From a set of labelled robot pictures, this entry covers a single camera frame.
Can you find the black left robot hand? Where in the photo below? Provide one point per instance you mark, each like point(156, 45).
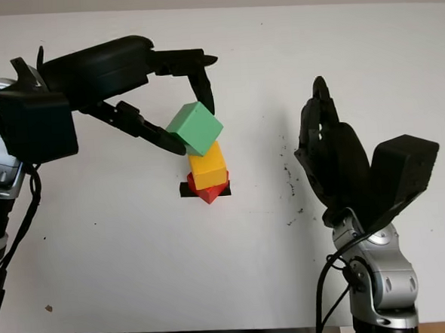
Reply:
point(103, 72)

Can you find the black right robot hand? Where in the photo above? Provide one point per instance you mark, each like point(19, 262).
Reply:
point(343, 159)

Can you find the green cube block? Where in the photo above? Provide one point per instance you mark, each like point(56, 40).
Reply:
point(195, 128)

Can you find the yellow cube block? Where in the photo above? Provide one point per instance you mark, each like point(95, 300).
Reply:
point(209, 171)

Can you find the black tape strip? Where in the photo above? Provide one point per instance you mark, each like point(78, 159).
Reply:
point(184, 190)

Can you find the red cube block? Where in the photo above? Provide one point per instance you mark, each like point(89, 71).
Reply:
point(209, 195)

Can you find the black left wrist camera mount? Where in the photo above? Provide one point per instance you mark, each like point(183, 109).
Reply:
point(35, 125)

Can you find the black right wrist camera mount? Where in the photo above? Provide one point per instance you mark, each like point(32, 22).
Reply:
point(404, 170)

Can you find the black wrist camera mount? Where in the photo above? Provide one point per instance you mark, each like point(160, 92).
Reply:
point(404, 170)
point(35, 125)

